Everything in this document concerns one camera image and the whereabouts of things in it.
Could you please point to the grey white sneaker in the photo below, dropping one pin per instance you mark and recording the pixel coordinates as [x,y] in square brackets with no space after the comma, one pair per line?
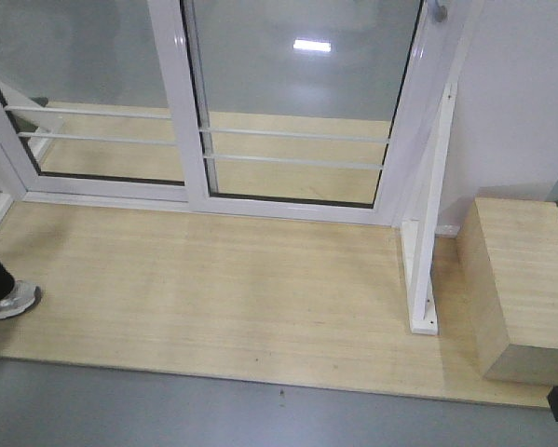
[24,295]

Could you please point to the light wooden box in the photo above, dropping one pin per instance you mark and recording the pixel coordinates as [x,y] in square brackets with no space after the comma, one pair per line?
[508,251]

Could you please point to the white fixed glass door panel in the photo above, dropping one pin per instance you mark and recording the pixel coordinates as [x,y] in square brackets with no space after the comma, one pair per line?
[85,104]

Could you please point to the white sliding glass door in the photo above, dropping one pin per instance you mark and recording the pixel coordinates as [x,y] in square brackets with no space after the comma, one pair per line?
[295,109]

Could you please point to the silver door handle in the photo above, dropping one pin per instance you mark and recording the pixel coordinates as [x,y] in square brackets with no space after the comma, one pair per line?
[437,10]

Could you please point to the white door frame post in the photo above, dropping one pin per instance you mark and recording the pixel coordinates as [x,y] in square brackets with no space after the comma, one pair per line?
[413,179]

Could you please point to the light wooden floor platform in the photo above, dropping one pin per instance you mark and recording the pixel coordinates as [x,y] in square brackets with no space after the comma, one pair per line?
[268,300]

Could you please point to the white wooden support brace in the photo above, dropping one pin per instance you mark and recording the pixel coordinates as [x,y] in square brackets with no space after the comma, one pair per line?
[420,219]

